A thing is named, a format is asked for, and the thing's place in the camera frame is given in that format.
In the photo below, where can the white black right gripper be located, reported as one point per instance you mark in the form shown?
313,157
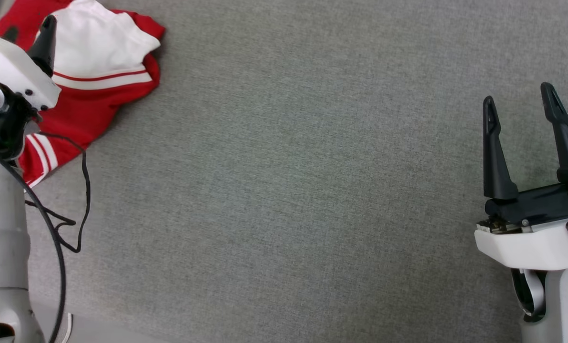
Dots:
527,245

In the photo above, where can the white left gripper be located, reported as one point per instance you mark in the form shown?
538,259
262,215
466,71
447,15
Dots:
19,71

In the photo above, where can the red and white garment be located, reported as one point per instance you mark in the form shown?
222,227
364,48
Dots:
88,100

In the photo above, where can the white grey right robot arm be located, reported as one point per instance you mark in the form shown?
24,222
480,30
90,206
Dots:
567,309

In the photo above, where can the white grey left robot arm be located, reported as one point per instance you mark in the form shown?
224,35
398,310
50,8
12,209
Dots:
0,228

